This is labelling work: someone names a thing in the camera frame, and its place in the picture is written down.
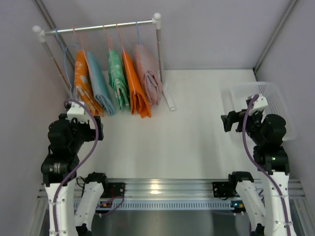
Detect light blue trousers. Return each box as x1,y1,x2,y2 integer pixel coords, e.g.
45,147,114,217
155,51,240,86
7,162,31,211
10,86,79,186
86,51,116,116

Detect orange white patterned trousers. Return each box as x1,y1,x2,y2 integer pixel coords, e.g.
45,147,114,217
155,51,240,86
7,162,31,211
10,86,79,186
74,50,104,117

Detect blue wire hanger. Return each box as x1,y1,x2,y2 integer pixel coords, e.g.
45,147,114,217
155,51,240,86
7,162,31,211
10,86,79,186
55,27,77,98

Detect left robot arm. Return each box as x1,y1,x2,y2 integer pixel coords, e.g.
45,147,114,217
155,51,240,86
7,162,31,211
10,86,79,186
41,114,109,236

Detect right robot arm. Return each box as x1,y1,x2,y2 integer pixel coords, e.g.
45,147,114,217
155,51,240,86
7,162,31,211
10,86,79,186
221,110,296,236

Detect green patterned trousers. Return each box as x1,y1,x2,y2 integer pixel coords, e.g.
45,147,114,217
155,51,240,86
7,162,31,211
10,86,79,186
107,50,130,110

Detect plain orange trousers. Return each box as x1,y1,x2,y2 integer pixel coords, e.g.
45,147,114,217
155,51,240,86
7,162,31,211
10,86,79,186
122,50,152,118

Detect pink hanger of orange trousers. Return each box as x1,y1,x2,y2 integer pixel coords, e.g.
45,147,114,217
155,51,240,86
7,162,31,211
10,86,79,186
116,24,136,95

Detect pink trousers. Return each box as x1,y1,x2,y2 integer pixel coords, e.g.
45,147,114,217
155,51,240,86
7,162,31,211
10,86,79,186
133,44,163,107

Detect pink hanger of green trousers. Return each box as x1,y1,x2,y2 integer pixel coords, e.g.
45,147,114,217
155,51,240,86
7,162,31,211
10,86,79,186
103,25,121,98

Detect white plastic basket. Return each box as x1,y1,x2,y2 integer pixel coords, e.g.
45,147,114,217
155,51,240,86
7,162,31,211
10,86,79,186
230,82,297,141

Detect white clothes rack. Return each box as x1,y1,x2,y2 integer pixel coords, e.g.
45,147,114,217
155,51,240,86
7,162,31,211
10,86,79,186
32,13,176,112

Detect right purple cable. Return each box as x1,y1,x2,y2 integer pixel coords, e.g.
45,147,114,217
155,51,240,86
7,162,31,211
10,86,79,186
233,94,292,236

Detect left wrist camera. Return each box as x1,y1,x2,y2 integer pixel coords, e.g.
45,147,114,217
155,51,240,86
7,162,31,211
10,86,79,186
66,101,90,124

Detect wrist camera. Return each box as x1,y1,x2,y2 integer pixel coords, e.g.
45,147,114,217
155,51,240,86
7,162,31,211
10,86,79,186
66,101,90,124
249,94,268,115

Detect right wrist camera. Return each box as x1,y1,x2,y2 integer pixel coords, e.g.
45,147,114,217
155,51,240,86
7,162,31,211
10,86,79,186
249,94,268,115

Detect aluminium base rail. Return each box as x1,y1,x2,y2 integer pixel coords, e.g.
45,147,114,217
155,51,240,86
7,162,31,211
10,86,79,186
36,178,306,201

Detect grey slotted cable duct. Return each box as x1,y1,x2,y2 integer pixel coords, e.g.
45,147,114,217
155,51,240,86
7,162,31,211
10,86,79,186
46,200,247,211

